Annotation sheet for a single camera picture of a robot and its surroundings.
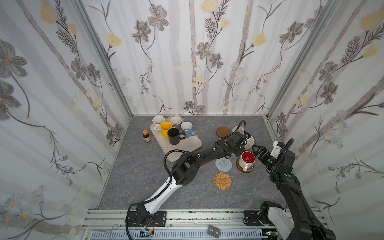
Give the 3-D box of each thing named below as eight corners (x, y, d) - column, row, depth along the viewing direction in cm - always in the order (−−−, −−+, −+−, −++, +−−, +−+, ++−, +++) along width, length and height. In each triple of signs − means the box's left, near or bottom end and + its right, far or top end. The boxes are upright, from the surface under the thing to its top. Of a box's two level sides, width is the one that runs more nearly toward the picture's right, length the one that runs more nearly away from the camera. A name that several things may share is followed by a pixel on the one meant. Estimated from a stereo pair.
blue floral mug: (184, 140, 107) (183, 131, 99) (181, 131, 113) (180, 122, 104) (194, 138, 109) (194, 129, 101) (190, 129, 114) (190, 120, 106)
